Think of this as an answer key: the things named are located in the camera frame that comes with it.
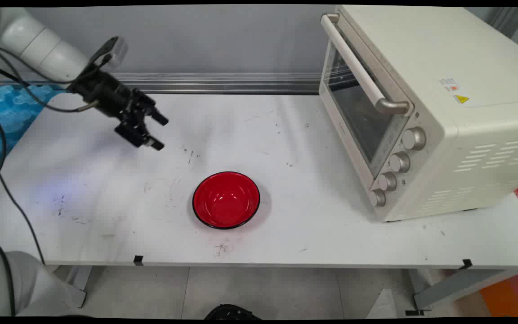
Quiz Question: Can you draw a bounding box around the grey table leg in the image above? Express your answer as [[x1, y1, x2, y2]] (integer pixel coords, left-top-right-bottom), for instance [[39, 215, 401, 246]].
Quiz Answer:
[[404, 269, 514, 316], [54, 265, 107, 309]]

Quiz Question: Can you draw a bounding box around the cream toaster oven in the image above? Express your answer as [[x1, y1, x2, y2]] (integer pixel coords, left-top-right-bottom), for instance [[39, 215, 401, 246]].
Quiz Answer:
[[318, 5, 518, 223]]

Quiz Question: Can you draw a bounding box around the silver oven knob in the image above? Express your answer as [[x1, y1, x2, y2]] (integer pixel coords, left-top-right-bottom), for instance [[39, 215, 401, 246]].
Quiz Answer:
[[369, 188, 387, 208], [388, 151, 411, 174], [402, 126, 427, 151], [377, 171, 397, 192]]

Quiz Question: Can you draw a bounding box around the aluminium rail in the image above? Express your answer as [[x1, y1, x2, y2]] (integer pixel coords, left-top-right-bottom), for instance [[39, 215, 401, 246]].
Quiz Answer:
[[0, 73, 322, 95]]

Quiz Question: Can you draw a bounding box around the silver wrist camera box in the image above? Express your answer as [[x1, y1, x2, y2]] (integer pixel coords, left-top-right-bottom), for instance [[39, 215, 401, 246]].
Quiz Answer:
[[89, 36, 129, 70]]

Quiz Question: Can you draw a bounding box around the white label sticker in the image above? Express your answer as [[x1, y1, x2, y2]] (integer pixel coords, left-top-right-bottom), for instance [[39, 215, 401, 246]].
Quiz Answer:
[[438, 77, 460, 93]]

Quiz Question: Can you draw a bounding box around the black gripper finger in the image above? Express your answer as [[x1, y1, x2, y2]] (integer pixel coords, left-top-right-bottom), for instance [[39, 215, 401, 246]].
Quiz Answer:
[[115, 118, 165, 152], [138, 92, 170, 127]]

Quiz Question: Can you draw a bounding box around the glass oven door with handle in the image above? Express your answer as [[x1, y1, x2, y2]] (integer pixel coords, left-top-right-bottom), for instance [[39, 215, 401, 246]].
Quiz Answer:
[[319, 13, 415, 180]]

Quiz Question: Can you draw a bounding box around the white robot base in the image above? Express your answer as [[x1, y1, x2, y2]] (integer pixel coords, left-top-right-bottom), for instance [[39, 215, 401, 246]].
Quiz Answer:
[[0, 251, 87, 318]]

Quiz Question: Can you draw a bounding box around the red bowl with black rim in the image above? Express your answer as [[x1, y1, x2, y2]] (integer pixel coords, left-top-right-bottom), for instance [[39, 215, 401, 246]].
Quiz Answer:
[[192, 171, 261, 230]]

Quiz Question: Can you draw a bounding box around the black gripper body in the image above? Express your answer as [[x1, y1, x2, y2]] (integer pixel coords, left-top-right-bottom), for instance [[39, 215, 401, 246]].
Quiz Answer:
[[67, 67, 157, 132]]

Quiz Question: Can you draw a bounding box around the orange box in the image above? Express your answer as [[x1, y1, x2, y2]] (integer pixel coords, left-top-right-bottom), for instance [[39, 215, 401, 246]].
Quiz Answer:
[[479, 270, 518, 316]]

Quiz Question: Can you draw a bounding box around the blue patterned mat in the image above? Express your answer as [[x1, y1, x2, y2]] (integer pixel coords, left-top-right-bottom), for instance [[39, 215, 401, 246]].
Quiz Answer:
[[0, 83, 67, 181]]

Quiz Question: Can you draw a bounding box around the black object on floor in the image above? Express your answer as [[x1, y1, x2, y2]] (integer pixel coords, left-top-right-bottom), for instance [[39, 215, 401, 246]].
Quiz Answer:
[[204, 304, 262, 320]]

